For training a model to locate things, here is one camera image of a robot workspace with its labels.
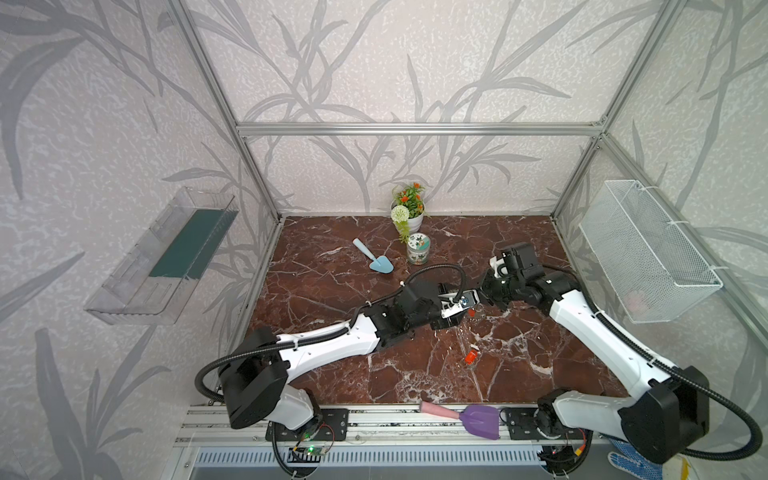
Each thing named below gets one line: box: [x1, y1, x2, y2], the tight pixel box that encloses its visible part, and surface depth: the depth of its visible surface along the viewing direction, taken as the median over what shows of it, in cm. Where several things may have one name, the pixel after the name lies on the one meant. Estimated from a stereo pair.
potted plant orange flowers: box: [390, 182, 425, 244], surface depth 107 cm
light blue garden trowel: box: [352, 238, 394, 274], surface depth 108 cm
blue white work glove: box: [607, 440, 663, 480], surface depth 69 cm
